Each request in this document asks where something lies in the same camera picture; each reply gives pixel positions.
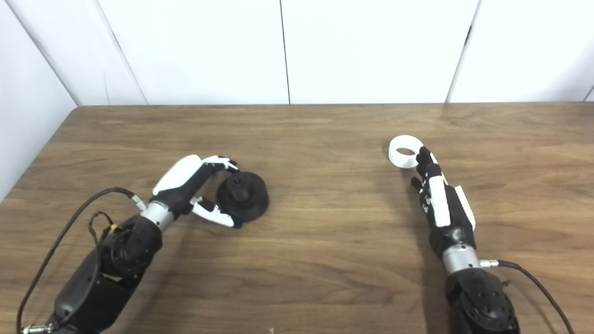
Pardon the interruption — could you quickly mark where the white toothed ring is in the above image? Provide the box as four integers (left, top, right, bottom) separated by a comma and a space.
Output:
388, 135, 424, 168

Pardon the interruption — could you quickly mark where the thin left arm wire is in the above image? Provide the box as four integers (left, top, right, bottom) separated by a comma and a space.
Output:
88, 211, 117, 247

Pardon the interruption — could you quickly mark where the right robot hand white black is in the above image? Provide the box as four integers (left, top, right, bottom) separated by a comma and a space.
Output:
411, 146, 477, 258

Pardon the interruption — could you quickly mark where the round black part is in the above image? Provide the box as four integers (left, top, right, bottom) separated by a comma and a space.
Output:
217, 172, 270, 222

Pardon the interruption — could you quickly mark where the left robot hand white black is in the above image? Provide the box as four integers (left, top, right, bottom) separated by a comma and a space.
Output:
152, 154, 243, 229

